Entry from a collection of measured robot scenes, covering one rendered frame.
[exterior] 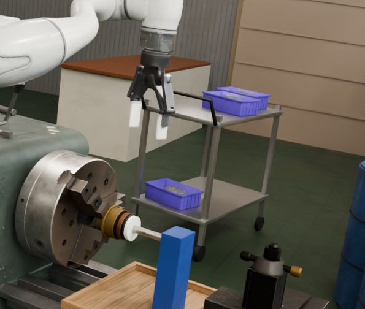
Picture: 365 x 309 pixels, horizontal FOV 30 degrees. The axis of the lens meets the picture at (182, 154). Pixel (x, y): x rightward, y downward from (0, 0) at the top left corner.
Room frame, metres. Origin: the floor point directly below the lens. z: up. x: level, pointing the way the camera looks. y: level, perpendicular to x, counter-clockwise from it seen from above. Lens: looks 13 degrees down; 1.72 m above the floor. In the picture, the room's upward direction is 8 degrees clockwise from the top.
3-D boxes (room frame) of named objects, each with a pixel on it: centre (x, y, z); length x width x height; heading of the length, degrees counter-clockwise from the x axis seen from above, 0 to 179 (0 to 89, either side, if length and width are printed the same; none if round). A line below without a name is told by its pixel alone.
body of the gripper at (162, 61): (1.76, 0.10, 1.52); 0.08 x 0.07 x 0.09; 36
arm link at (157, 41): (1.76, 0.10, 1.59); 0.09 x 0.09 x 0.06
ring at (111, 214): (1.79, 0.15, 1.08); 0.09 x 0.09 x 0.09; 63
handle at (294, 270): (1.48, -0.28, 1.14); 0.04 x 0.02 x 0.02; 63
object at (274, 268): (1.50, -0.24, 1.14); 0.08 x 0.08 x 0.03
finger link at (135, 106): (1.82, 0.14, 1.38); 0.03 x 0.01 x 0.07; 126
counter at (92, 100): (7.86, 0.55, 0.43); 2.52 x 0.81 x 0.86; 162
